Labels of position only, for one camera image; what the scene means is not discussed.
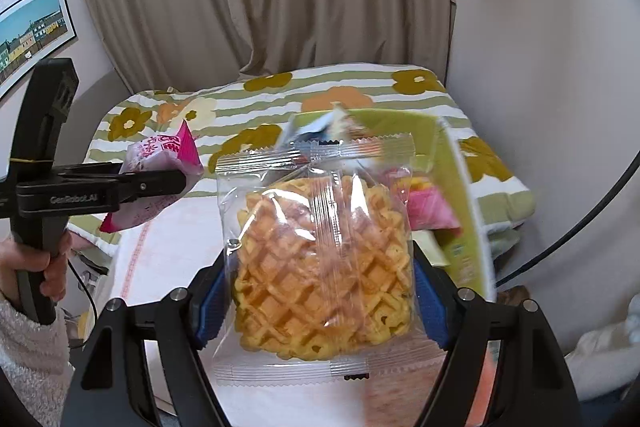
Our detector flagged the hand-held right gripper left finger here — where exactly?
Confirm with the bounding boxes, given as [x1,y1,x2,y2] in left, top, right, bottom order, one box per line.
[62,257,236,427]

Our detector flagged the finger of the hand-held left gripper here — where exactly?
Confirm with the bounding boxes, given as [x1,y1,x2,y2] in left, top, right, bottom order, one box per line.
[56,162,126,178]
[15,169,188,214]

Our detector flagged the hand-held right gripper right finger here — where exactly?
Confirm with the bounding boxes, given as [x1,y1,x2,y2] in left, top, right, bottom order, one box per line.
[411,247,581,427]

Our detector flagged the green cardboard box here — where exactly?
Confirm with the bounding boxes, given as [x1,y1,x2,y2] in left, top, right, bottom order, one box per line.
[277,109,498,303]

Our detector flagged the clear waffle packet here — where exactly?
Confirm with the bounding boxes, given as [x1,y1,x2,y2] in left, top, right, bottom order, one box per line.
[214,132,453,388]

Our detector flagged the person's left hand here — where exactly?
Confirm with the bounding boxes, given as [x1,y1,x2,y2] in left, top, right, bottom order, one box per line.
[0,232,73,308]

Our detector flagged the pink and yellow snack packet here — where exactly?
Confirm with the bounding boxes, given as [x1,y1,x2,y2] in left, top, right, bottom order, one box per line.
[385,167,463,230]

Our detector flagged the white cloth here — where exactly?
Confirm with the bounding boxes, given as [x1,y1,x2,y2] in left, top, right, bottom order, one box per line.
[565,302,640,400]

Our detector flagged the blue and white snack packet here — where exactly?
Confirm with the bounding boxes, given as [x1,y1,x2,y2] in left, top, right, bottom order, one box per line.
[277,104,371,152]

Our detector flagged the floral striped blanket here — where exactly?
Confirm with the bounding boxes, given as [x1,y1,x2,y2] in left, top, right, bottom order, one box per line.
[82,64,538,258]

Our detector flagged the framed wall picture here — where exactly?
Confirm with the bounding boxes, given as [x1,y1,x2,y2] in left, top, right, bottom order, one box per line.
[0,0,80,100]

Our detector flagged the thin black cable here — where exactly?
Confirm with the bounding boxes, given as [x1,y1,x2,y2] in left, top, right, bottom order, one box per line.
[67,254,101,350]

